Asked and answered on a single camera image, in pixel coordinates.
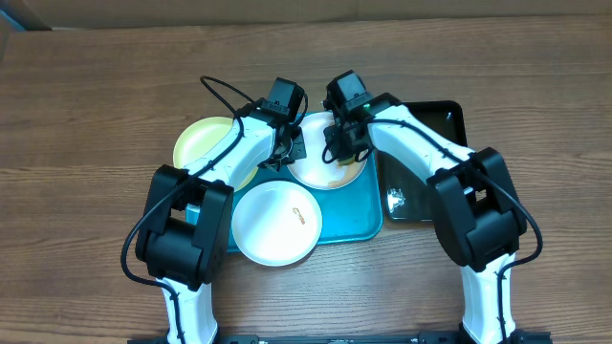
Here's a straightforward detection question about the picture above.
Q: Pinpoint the green yellow sponge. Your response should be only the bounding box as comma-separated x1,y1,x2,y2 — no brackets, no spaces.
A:
337,156,356,166

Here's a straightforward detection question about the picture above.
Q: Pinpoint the teal plastic tray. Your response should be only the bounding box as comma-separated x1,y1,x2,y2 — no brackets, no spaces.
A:
233,158,383,245

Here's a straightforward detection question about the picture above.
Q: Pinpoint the yellow-green plate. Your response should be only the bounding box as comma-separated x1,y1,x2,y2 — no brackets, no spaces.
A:
173,117,273,190

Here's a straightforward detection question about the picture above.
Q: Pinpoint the black water tray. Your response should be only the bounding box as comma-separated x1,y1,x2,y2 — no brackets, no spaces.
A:
377,100,468,223

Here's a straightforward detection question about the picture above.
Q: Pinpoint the white plate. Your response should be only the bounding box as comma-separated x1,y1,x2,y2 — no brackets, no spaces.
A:
231,181,323,267
288,112,365,190

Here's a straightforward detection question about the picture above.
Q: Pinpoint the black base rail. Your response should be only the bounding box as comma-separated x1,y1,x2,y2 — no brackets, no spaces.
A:
127,330,553,344

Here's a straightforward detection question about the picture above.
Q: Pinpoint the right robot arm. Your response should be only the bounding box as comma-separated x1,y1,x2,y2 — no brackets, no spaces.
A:
322,71,527,343

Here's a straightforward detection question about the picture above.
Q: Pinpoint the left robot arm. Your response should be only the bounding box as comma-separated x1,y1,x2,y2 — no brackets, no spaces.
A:
120,77,308,343

